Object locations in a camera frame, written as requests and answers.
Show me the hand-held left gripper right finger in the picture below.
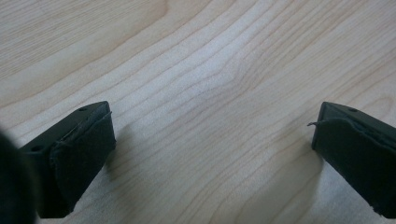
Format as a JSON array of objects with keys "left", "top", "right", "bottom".
[{"left": 307, "top": 101, "right": 396, "bottom": 219}]

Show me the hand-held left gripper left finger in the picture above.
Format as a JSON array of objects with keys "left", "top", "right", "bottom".
[{"left": 18, "top": 100, "right": 117, "bottom": 219}]

